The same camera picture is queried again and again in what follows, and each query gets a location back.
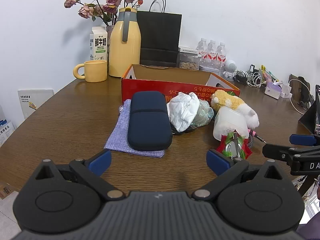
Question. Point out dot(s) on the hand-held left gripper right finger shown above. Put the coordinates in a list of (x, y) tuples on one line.
[(217, 162)]

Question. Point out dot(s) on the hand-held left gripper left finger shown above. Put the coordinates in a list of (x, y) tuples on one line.
[(100, 161)]

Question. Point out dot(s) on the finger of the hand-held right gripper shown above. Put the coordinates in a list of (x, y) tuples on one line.
[(275, 151), (302, 139)]

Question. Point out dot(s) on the red ribbon bow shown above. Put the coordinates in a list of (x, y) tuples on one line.
[(246, 150)]

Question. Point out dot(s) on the purple cloth pouch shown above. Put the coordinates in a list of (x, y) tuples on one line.
[(117, 135)]

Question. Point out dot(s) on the translucent green plastic bag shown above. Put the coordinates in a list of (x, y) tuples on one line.
[(203, 115)]

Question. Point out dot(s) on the white plastic bag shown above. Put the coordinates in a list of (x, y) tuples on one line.
[(182, 112)]

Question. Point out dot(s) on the yellow white alpaca plush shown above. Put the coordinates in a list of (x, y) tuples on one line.
[(230, 102)]

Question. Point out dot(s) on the navy zip case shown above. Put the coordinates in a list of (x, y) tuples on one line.
[(147, 120)]

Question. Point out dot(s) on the red orange cardboard box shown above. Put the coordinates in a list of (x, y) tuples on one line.
[(150, 87)]

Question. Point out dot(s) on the black display stand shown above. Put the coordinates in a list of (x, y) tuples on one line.
[(310, 117)]

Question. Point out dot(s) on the white translucent plastic container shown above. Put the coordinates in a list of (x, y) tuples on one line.
[(227, 122)]

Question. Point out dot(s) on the purple tissue pack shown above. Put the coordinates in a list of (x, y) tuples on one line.
[(272, 88)]

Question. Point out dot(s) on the colourful snack packet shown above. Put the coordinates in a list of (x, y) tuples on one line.
[(268, 75)]

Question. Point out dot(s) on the black power adapter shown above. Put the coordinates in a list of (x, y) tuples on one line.
[(253, 68)]

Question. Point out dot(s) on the white flat panel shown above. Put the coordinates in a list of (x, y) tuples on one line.
[(35, 100)]

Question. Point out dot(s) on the yellow ceramic mug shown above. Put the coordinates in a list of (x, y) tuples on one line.
[(95, 71)]

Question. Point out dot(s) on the white robot figure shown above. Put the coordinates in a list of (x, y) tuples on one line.
[(230, 66)]

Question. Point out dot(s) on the small cardboard box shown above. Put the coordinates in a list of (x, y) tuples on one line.
[(5, 190)]

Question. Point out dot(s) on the blue white box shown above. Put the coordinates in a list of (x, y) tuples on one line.
[(5, 132)]

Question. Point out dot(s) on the clear seed container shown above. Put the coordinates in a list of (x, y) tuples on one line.
[(188, 65)]

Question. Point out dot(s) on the yellow thermos jug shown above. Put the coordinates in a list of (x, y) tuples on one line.
[(125, 50)]

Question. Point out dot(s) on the white milk carton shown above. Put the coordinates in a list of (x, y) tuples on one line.
[(98, 45)]

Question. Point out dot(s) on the black paper bag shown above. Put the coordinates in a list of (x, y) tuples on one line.
[(160, 35)]

